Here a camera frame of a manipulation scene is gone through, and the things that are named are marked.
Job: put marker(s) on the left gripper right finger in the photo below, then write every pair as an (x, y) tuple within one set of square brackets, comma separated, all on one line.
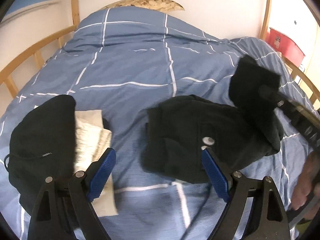
[(267, 218)]

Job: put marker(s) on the red storage bin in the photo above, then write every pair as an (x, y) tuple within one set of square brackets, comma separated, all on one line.
[(286, 46)]

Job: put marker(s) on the black pants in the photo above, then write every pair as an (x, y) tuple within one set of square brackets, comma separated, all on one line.
[(47, 142)]

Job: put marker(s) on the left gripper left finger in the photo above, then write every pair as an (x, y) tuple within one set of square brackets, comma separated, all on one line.
[(57, 199)]

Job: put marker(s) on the blue checked duvet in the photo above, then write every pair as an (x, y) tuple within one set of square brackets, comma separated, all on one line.
[(123, 61)]

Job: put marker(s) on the wooden bunk bed frame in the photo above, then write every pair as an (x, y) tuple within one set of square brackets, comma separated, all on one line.
[(30, 36)]

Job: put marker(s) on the person's right hand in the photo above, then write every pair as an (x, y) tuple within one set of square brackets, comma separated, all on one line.
[(304, 183)]

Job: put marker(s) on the patterned beige pillow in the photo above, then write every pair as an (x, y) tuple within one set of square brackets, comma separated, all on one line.
[(158, 5)]

